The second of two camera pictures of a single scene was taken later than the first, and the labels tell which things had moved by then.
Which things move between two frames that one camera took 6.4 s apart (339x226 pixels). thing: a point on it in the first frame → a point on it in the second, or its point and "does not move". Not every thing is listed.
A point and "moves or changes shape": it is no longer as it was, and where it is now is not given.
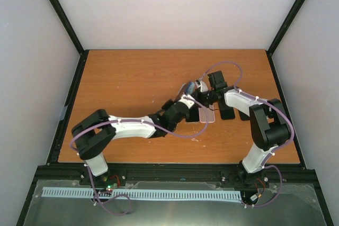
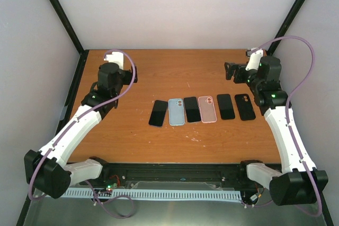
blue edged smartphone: x=190 y=87 moves or changes shape
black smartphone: x=226 y=113 does not move
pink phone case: x=211 y=114 does not move
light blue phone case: x=182 y=91 moves or changes shape
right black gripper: x=196 y=96 → x=230 y=72
